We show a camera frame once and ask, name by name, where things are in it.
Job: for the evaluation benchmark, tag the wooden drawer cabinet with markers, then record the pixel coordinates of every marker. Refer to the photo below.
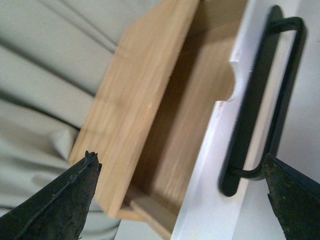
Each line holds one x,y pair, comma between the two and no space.
127,101

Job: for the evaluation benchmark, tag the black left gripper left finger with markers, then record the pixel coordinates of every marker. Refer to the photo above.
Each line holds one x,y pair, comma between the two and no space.
59,210

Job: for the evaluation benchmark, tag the black drawer handle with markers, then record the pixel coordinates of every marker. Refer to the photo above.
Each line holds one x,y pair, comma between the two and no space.
232,170

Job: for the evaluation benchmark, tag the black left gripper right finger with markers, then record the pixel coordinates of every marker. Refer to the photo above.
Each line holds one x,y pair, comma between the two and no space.
294,198

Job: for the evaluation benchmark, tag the grey curtain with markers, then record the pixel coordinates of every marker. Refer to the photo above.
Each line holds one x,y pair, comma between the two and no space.
53,57

